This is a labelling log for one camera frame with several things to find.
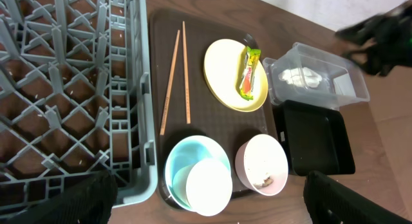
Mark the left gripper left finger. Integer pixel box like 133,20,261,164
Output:
7,171,118,224

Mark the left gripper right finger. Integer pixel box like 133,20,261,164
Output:
303,171,411,224

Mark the white paper cup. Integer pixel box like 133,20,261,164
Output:
172,158,232,216

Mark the white napkin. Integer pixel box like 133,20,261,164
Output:
278,67,323,88

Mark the green orange snack wrapper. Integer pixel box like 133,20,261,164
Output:
239,46,261,100

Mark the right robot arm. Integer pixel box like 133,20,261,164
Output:
335,0,411,77

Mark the black tray bin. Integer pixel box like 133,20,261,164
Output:
272,100,355,176

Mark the left wooden chopstick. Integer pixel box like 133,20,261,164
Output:
160,30,180,136

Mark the wooden chopstick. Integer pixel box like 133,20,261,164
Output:
182,21,191,124
160,30,180,136

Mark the light blue bowl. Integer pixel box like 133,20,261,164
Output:
164,135,231,208

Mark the grey dish rack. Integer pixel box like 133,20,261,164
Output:
1,0,158,221

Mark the clear plastic bin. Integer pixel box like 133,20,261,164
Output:
263,42,370,110

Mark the dark brown serving tray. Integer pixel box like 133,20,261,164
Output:
149,8,276,210

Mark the right wooden chopstick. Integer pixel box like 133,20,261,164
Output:
182,21,191,124

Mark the yellow plate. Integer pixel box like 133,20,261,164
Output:
204,39,268,112

